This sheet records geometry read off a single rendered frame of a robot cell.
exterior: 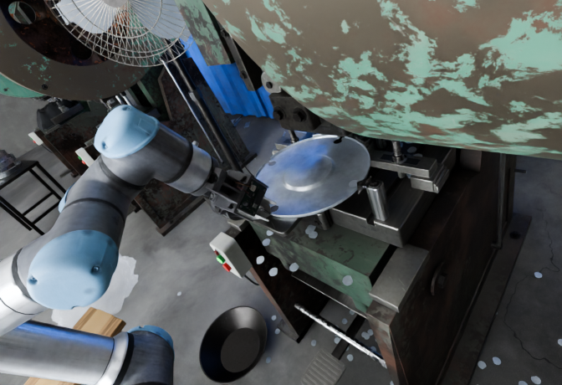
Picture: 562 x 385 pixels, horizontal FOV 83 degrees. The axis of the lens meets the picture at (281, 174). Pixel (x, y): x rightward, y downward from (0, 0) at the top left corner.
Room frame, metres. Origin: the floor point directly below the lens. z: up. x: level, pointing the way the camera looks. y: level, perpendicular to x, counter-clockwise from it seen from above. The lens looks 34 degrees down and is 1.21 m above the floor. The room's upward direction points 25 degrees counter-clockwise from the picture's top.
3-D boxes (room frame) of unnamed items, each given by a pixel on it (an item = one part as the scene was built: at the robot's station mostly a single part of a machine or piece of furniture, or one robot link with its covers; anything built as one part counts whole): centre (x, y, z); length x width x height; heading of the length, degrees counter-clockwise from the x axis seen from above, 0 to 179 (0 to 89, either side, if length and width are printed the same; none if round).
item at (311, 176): (0.61, -0.06, 0.78); 0.29 x 0.29 x 0.01
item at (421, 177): (0.54, -0.26, 0.76); 0.17 x 0.06 x 0.10; 33
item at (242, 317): (0.77, 0.46, 0.04); 0.30 x 0.30 x 0.07
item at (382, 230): (0.68, -0.17, 0.68); 0.45 x 0.30 x 0.06; 33
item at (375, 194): (0.46, -0.16, 0.75); 0.03 x 0.03 x 0.10; 33
